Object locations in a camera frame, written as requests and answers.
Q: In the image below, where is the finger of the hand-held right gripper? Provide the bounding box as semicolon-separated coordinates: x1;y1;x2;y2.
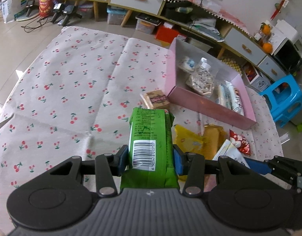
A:
244;155;302;185

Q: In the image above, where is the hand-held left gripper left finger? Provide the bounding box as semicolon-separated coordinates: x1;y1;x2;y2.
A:
50;145;129;197

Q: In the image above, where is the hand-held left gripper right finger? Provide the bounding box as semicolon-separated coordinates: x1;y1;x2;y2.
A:
173;144;251;197

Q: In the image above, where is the yellow snack packet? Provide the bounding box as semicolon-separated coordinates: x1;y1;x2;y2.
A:
173;124;205;156

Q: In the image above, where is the red snack packet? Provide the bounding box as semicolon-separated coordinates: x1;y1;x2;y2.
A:
229;129;252;156

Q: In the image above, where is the golden snack packet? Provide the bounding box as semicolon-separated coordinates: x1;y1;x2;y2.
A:
202;124;227;160

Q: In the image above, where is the green snack packet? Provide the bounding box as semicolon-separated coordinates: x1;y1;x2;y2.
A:
120;107;179;190

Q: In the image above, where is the pink cardboard box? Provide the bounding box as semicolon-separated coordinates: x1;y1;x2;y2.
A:
164;37;258;130

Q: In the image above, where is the long white snack packet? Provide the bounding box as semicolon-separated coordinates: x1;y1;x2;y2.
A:
215;83;231;109
228;84;245;116

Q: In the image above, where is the clear bag of grey sticks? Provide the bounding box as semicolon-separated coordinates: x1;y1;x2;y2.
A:
185;57;216;96

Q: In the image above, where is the small white blue packet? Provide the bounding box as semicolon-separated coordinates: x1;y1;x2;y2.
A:
178;56;198;72

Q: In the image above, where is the brown cube snack packet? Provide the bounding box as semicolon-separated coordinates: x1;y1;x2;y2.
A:
140;89;170;110

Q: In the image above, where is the white printed toy box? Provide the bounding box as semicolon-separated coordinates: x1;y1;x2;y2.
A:
243;65;272;92

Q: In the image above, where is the blue plastic stool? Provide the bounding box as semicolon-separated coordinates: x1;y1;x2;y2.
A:
260;74;302;128

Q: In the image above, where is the cherry print tablecloth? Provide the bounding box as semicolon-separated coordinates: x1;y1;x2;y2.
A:
0;26;284;227

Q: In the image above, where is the small grey cabinet drawer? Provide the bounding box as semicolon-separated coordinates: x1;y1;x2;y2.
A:
258;55;287;81

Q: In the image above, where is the yellow egg tray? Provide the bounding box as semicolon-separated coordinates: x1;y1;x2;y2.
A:
221;56;243;73

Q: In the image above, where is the black microwave oven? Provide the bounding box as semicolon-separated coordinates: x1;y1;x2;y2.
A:
274;38;302;75

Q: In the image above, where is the low wooden cabinet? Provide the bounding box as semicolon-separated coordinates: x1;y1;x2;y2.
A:
163;0;302;81

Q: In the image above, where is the orange fruit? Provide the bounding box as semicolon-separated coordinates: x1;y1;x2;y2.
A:
260;23;272;35
262;42;274;54

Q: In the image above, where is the red cardboard box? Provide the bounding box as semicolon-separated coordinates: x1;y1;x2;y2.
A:
154;26;188;48

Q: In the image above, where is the wide grey cabinet drawer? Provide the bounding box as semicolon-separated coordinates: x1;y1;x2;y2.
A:
225;27;267;63

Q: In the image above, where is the clear storage box dark lid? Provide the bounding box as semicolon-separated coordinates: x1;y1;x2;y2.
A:
136;13;163;35

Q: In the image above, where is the white foam box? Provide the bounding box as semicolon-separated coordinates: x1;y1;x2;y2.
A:
275;20;301;42

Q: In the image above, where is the blue lid storage box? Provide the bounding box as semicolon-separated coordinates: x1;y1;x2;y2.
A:
107;6;128;25

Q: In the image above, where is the black storage box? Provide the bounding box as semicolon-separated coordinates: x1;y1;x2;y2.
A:
164;1;194;24

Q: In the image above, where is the tall wooden shelf cabinet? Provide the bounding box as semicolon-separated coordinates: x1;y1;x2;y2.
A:
63;0;167;27

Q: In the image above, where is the small clear storage box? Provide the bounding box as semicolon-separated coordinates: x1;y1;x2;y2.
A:
77;4;95;19

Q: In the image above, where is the black hand-held device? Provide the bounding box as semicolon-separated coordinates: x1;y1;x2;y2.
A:
61;4;83;24
25;0;36;18
51;3;65;24

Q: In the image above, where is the white round floor base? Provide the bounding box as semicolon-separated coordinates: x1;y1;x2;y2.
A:
15;13;41;21

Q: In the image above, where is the white shopping bag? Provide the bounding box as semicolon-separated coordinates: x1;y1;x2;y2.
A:
1;0;30;24

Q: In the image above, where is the red hanging wall ornament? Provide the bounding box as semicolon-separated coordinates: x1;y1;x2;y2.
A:
271;0;289;20

